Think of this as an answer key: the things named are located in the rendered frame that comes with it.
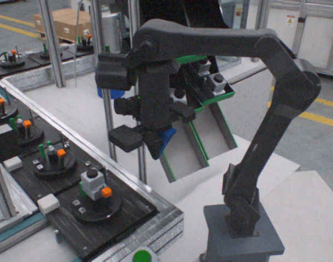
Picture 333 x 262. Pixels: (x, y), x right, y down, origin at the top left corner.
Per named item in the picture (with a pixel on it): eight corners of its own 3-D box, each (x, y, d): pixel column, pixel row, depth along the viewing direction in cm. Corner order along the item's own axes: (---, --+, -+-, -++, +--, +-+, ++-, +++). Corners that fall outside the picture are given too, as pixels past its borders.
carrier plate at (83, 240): (156, 212, 90) (156, 206, 89) (83, 263, 76) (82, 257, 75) (108, 173, 105) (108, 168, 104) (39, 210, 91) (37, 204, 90)
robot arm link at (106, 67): (167, 24, 55) (103, 21, 57) (156, 37, 48) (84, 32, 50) (167, 84, 61) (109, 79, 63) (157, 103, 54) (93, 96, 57)
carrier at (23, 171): (106, 171, 106) (102, 140, 99) (37, 207, 92) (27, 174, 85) (70, 142, 120) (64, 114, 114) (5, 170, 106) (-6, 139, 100)
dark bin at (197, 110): (202, 112, 92) (210, 95, 86) (164, 125, 85) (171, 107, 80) (155, 50, 103) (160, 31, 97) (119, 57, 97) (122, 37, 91)
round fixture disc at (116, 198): (132, 206, 89) (131, 201, 88) (89, 234, 81) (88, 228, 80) (104, 183, 98) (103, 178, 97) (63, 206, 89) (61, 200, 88)
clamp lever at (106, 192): (112, 208, 85) (112, 190, 80) (106, 212, 83) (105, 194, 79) (104, 200, 86) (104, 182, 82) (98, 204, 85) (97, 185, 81)
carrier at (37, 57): (78, 59, 203) (75, 39, 196) (42, 67, 189) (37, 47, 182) (60, 50, 217) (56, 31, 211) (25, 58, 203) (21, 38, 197)
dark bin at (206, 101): (232, 96, 100) (242, 80, 95) (201, 107, 94) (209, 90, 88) (186, 41, 112) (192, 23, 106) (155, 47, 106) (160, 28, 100)
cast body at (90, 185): (108, 193, 86) (106, 173, 82) (94, 201, 83) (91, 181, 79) (91, 179, 91) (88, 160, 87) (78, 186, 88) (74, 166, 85)
